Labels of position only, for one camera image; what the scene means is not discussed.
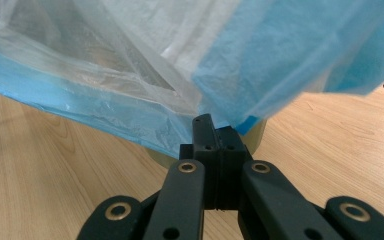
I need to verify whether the white plastic bag blue band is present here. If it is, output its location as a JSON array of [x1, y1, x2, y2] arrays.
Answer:
[[0, 0, 384, 160]]

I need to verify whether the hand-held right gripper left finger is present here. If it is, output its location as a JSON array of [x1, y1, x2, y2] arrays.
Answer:
[[178, 113, 221, 211]]

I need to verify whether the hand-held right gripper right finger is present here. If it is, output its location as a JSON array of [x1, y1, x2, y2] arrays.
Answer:
[[215, 125, 253, 211]]

